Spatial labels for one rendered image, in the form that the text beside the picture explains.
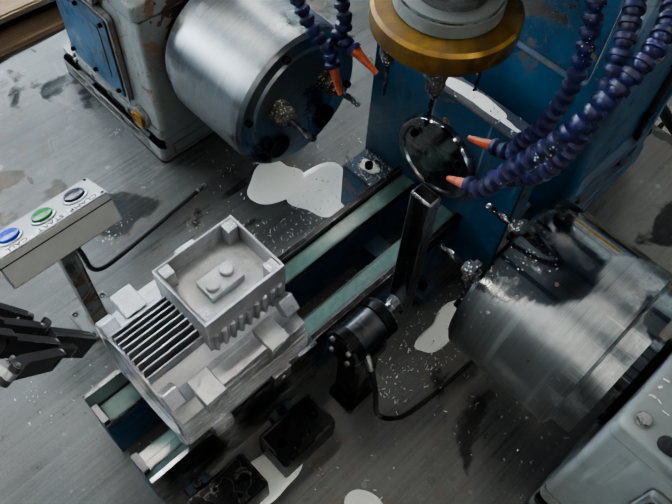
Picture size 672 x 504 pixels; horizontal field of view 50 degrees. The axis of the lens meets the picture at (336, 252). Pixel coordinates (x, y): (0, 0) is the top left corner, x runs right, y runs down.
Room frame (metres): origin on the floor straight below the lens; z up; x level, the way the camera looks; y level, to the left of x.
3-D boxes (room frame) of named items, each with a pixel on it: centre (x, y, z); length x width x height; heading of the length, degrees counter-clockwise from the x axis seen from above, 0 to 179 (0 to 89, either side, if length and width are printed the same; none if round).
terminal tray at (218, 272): (0.43, 0.14, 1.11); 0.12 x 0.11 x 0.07; 138
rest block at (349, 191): (0.79, -0.05, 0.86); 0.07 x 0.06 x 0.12; 48
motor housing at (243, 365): (0.40, 0.16, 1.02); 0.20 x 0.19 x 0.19; 138
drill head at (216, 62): (0.90, 0.18, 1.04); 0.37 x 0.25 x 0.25; 48
